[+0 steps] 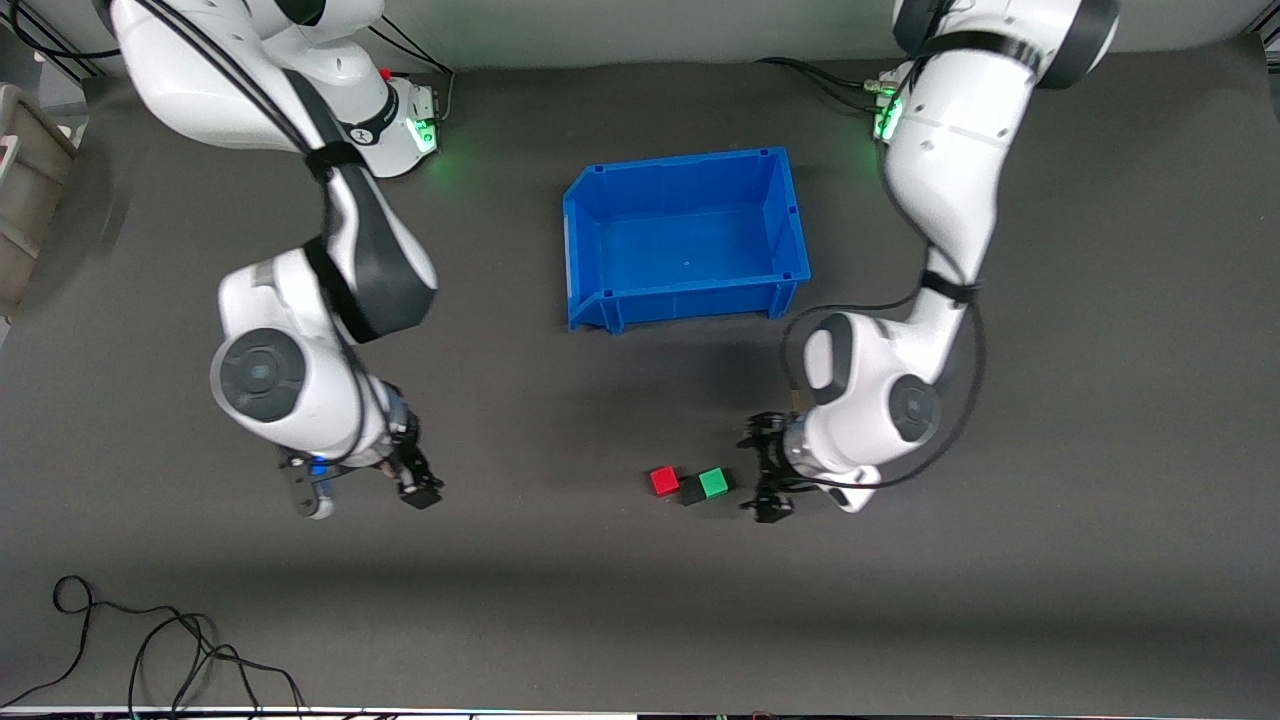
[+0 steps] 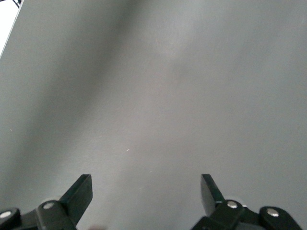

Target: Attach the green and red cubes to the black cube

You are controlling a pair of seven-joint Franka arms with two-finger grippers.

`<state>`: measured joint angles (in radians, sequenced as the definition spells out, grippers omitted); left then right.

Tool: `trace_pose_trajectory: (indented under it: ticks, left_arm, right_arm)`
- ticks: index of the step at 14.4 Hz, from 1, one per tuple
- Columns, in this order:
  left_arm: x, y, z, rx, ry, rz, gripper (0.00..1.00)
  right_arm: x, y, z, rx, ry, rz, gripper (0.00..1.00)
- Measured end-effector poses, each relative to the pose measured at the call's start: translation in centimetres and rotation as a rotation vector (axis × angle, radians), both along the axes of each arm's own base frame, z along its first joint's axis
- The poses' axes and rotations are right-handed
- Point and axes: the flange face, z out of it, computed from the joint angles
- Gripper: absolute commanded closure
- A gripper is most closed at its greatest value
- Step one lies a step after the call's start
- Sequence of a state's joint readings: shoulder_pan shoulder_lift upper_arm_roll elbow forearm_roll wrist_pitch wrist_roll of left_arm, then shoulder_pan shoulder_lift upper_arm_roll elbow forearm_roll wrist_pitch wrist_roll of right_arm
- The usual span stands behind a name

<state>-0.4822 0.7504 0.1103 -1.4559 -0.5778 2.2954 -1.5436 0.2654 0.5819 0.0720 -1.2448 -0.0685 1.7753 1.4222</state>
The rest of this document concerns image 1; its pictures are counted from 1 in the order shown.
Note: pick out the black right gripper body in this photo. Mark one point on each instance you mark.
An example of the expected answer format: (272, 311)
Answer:
(408, 459)

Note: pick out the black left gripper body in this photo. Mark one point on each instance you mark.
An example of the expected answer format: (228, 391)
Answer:
(771, 457)

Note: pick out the green cube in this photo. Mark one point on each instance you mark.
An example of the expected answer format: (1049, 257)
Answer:
(714, 483)

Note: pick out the red cube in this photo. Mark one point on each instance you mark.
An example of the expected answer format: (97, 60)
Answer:
(664, 482)

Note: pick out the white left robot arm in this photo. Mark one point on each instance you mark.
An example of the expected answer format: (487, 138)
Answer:
(950, 170)

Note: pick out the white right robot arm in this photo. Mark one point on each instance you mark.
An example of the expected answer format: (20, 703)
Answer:
(300, 400)

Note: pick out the black cube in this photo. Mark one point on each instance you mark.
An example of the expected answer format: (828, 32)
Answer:
(690, 494)

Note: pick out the blue plastic storage bin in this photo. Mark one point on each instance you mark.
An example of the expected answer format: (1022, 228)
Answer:
(690, 250)

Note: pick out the beige box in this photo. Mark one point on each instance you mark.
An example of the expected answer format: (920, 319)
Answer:
(30, 200)

